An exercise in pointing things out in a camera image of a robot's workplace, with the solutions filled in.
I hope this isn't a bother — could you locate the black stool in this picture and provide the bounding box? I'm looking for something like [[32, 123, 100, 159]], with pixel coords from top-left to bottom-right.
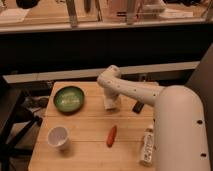
[[0, 75, 42, 171]]

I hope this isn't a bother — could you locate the white ceramic cup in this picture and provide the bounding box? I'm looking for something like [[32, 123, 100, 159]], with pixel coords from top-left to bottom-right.
[[47, 126, 69, 150]]

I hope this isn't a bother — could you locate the wooden cutting board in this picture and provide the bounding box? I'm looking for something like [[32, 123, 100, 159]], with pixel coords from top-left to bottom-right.
[[28, 82, 155, 171]]

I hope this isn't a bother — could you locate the clear plastic bottle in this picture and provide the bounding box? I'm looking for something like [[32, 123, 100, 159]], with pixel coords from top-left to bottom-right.
[[140, 125, 154, 167]]

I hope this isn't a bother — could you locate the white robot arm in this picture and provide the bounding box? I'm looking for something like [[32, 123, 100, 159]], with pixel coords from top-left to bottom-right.
[[97, 65, 211, 171]]

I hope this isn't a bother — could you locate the white sponge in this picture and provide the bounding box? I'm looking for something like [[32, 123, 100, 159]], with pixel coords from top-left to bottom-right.
[[104, 102, 119, 110]]

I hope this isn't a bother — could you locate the black rectangular block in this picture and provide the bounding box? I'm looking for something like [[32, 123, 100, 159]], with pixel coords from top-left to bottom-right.
[[132, 102, 144, 114]]

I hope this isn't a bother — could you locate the green ceramic bowl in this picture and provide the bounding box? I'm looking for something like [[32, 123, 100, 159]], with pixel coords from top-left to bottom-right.
[[53, 86, 85, 113]]

